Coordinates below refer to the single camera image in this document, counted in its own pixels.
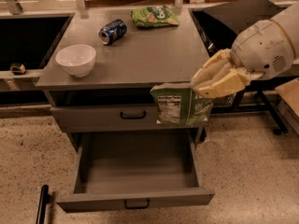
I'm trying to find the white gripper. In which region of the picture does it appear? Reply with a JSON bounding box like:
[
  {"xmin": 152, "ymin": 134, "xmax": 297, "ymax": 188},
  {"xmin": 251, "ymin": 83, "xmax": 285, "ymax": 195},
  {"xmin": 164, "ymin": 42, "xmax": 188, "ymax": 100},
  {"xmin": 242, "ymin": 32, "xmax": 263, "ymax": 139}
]
[{"xmin": 191, "ymin": 19, "xmax": 294, "ymax": 99}]

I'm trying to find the green jalapeno chip bag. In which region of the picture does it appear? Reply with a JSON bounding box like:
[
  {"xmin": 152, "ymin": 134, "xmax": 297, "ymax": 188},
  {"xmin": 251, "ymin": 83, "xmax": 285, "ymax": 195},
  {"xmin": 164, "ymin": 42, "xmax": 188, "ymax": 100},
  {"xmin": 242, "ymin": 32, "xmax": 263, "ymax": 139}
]
[{"xmin": 150, "ymin": 83, "xmax": 213, "ymax": 126}]

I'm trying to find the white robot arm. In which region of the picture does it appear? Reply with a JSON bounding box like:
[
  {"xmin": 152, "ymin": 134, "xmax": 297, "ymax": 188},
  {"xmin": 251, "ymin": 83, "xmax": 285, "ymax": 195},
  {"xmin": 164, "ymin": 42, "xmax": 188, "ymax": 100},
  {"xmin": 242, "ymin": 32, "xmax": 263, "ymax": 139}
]
[{"xmin": 191, "ymin": 2, "xmax": 299, "ymax": 99}]

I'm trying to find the green chip bag at back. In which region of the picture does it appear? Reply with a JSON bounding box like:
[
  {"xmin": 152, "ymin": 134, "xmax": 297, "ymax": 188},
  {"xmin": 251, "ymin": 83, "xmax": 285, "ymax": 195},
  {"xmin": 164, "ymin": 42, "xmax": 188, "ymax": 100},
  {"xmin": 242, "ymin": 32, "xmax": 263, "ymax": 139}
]
[{"xmin": 131, "ymin": 6, "xmax": 179, "ymax": 28}]

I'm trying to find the grey drawer cabinet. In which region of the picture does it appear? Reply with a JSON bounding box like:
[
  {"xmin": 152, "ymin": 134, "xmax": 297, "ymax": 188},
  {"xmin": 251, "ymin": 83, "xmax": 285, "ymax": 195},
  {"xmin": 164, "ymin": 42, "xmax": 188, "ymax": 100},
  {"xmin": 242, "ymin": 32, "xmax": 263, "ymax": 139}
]
[{"xmin": 36, "ymin": 8, "xmax": 209, "ymax": 147}]

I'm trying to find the closed grey upper drawer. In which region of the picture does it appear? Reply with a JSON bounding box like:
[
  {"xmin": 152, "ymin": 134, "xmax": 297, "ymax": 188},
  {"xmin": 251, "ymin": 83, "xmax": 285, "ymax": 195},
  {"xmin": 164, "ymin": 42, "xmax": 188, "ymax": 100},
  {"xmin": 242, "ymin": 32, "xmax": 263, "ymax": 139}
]
[{"xmin": 50, "ymin": 105, "xmax": 209, "ymax": 133}]

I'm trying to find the open grey middle drawer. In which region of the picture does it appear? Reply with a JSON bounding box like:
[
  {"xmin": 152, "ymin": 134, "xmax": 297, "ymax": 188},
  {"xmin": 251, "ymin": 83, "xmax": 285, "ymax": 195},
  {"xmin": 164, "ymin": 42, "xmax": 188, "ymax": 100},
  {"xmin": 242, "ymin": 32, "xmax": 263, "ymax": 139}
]
[{"xmin": 57, "ymin": 129, "xmax": 215, "ymax": 213}]

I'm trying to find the black tray stand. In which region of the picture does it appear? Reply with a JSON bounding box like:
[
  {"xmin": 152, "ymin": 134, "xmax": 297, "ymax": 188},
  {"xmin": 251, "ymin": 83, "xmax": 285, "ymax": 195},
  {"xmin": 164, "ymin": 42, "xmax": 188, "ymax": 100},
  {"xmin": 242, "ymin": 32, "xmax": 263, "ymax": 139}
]
[{"xmin": 203, "ymin": 0, "xmax": 289, "ymax": 136}]

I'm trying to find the cardboard box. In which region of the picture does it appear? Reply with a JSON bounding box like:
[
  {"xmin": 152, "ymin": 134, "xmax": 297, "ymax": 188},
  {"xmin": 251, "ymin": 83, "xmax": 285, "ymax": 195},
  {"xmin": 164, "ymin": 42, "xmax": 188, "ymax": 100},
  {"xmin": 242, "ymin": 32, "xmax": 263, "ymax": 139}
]
[{"xmin": 276, "ymin": 78, "xmax": 299, "ymax": 135}]

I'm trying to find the blue soda can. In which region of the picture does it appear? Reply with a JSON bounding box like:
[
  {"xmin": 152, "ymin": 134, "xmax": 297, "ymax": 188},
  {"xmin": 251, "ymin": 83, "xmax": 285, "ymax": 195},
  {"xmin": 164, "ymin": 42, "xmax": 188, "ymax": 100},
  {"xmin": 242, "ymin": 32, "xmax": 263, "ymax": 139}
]
[{"xmin": 98, "ymin": 20, "xmax": 127, "ymax": 45}]

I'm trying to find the white bowl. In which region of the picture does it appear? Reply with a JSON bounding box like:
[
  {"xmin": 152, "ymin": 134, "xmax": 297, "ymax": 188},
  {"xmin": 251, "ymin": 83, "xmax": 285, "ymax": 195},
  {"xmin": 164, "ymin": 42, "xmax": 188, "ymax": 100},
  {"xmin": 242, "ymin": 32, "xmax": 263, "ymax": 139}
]
[{"xmin": 55, "ymin": 44, "xmax": 96, "ymax": 77}]

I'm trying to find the black bar on floor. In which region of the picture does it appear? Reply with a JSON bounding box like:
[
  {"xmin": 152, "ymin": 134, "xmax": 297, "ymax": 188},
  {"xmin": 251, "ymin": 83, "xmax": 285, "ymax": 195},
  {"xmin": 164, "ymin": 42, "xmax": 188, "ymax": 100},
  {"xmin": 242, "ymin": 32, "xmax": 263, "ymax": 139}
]
[{"xmin": 36, "ymin": 185, "xmax": 50, "ymax": 224}]

